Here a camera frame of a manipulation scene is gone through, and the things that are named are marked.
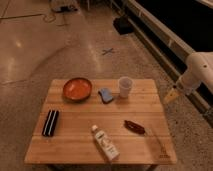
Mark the black striped case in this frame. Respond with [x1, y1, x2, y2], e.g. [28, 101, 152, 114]
[42, 110, 59, 137]

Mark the blue sponge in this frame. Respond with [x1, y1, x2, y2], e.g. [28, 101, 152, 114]
[98, 88, 114, 104]

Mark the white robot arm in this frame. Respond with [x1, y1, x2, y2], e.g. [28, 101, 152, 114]
[163, 52, 213, 104]

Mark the black cable on floor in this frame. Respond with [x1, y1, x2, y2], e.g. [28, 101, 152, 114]
[0, 9, 69, 28]

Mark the grey equipment on floor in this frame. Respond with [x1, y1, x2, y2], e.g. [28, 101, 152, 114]
[50, 0, 77, 13]

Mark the white plastic bottle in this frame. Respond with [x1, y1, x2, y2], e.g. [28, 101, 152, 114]
[91, 125, 120, 161]

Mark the translucent plastic cup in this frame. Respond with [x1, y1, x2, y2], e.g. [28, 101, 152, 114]
[118, 76, 133, 98]

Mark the wooden table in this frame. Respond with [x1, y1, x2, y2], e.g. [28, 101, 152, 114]
[25, 79, 177, 165]

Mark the orange ceramic bowl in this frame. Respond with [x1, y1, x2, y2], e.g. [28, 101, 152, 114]
[63, 78, 92, 102]

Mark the black box on floor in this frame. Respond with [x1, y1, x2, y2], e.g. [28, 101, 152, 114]
[113, 17, 133, 35]

